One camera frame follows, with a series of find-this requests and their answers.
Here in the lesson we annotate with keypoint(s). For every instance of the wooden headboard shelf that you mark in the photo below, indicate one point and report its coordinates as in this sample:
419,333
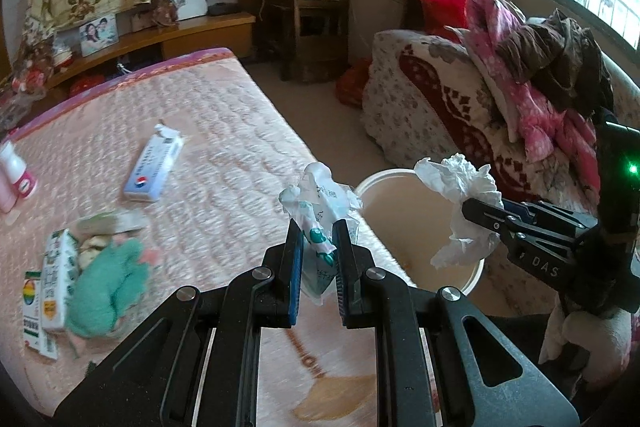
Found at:
200,32

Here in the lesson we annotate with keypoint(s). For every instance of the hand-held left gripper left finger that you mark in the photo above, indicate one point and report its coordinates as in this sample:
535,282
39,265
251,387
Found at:
295,279

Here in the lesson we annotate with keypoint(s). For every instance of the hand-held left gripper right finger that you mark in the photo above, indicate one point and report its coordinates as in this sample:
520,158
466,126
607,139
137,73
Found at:
342,279

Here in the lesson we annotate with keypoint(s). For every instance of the red patterned packet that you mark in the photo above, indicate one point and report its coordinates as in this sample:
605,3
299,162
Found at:
30,79

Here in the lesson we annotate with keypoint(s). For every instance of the white green milk carton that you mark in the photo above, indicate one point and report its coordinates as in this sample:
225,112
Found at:
55,277

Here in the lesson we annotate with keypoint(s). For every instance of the green fluffy cloth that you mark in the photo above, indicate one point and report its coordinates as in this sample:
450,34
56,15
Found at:
105,287

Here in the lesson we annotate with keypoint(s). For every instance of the brown garment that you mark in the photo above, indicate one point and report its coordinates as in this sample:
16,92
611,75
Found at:
570,52

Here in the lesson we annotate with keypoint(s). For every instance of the red bag on floor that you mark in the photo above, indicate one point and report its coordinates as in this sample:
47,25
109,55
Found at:
354,84

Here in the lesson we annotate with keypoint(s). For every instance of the clear printed plastic bag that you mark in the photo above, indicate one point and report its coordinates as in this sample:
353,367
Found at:
320,202

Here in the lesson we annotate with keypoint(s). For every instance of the white tissue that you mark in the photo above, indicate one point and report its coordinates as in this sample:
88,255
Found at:
460,179

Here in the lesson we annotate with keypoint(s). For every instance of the framed photo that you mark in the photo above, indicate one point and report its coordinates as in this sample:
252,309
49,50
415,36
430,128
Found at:
98,36

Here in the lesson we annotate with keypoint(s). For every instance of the beige crumpled scrap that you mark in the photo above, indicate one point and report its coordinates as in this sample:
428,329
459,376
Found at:
95,247

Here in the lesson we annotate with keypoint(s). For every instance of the pile of clothes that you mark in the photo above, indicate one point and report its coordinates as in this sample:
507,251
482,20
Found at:
535,117

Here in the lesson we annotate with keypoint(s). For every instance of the bright red bag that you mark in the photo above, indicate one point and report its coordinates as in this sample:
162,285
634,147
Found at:
442,4

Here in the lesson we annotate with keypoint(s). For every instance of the dark wooden rack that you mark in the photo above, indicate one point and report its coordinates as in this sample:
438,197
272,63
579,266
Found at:
320,37

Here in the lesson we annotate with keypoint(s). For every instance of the small colourful striped box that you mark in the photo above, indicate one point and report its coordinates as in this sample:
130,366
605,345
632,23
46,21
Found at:
32,307

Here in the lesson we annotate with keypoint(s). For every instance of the sofa with floral cover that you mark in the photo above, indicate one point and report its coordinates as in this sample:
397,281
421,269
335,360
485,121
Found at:
430,72

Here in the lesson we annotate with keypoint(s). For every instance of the cream plastic bucket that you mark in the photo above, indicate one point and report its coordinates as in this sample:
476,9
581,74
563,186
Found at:
400,217

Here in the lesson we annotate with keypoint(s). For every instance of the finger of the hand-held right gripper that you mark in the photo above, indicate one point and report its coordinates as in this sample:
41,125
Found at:
522,209
487,217

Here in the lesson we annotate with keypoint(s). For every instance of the pink bottle white cap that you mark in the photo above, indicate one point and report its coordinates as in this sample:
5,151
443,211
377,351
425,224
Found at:
10,162

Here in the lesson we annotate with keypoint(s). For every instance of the pink quilted mattress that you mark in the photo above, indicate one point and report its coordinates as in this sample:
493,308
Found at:
225,147

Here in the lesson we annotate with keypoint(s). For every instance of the small black device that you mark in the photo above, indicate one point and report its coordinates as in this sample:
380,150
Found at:
222,10

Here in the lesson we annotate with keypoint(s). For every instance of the white blue toothpaste box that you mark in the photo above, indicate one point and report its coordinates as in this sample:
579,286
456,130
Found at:
150,172

